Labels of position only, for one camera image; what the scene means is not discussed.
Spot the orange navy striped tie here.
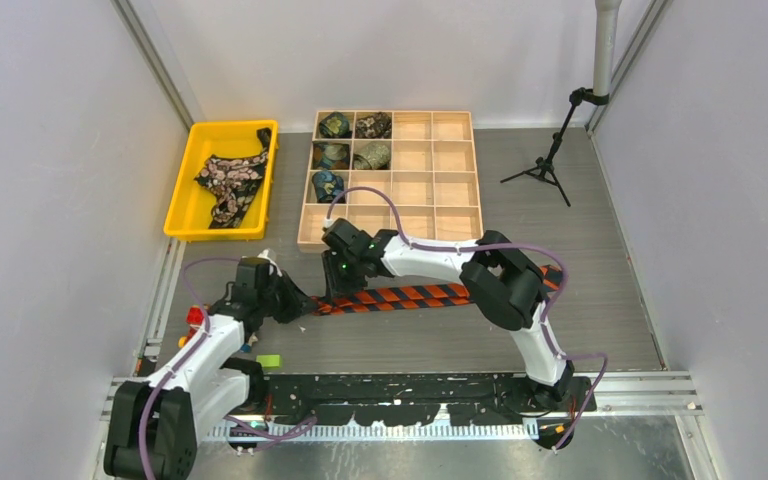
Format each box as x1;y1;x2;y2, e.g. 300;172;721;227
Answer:
311;261;564;330

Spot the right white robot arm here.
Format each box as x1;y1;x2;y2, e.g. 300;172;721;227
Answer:
322;218;574;411

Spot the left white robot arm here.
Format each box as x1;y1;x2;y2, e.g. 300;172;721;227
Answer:
103;249;316;479

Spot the colourful toy car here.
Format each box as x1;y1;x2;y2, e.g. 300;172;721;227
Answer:
178;304;259;354

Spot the green block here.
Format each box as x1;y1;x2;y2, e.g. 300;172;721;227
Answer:
256;354;283;369

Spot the rolled blue teal tie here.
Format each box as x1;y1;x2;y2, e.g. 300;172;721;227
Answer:
311;170;345;204

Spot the rolled beige paisley tie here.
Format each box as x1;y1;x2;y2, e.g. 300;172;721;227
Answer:
352;141;392;170

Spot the rolled blue gold tie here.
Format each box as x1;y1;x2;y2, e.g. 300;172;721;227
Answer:
311;142;351;170

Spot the wooden grid organizer box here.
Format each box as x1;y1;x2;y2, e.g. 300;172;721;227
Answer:
297;109;484;252

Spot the yellow plastic bin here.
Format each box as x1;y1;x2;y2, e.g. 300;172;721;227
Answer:
163;119;279;242

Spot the black pink floral tie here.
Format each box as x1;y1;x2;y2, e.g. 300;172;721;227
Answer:
194;128;272;229

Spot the rolled green paisley tie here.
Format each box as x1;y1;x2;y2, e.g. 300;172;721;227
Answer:
317;111;352;139

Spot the rolled dark floral tie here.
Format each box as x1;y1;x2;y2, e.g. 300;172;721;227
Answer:
354;111;392;139

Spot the black mini tripod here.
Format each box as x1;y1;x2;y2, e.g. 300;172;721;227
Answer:
500;87;610;207

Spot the grey metal pole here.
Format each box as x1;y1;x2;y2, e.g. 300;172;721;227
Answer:
592;0;622;104

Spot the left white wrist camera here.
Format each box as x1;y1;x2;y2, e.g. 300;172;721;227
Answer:
257;248;283;276

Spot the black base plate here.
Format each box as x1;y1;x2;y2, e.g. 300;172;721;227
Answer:
231;373;596;427

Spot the aluminium front rail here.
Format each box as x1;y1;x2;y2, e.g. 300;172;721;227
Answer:
102;374;703;444

